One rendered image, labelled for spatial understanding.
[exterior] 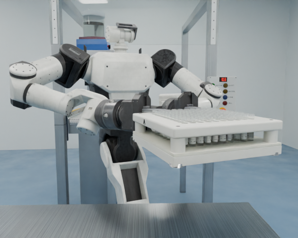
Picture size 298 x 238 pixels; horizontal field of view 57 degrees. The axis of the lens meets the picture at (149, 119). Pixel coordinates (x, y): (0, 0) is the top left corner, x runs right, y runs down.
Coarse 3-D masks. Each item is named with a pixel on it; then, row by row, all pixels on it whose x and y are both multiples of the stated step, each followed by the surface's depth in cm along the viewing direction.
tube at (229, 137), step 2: (228, 116) 56; (230, 116) 56; (232, 116) 56; (228, 118) 56; (230, 118) 56; (232, 118) 56; (230, 120) 56; (232, 120) 56; (230, 134) 56; (232, 134) 56; (228, 136) 56; (230, 136) 56; (232, 136) 56; (228, 138) 56; (230, 138) 56; (232, 138) 56; (228, 140) 56; (230, 140) 56; (232, 140) 57; (228, 142) 57; (230, 142) 56; (232, 142) 57
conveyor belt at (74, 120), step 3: (78, 114) 205; (81, 114) 205; (72, 117) 187; (75, 117) 187; (78, 117) 187; (72, 120) 183; (75, 120) 183; (78, 120) 183; (72, 123) 183; (75, 123) 183
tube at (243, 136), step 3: (243, 114) 58; (246, 114) 58; (243, 117) 57; (246, 117) 57; (240, 135) 58; (243, 135) 57; (246, 135) 58; (240, 138) 58; (243, 138) 58; (246, 138) 58; (243, 141) 58
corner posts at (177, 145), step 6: (138, 126) 68; (144, 126) 69; (138, 132) 68; (264, 132) 57; (270, 132) 56; (276, 132) 56; (180, 138) 48; (264, 138) 57; (270, 138) 56; (276, 138) 56; (174, 144) 49; (180, 144) 48; (174, 150) 49; (180, 150) 49
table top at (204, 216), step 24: (0, 216) 55; (24, 216) 55; (48, 216) 55; (72, 216) 55; (96, 216) 55; (120, 216) 55; (144, 216) 55; (168, 216) 55; (192, 216) 55; (216, 216) 55; (240, 216) 55
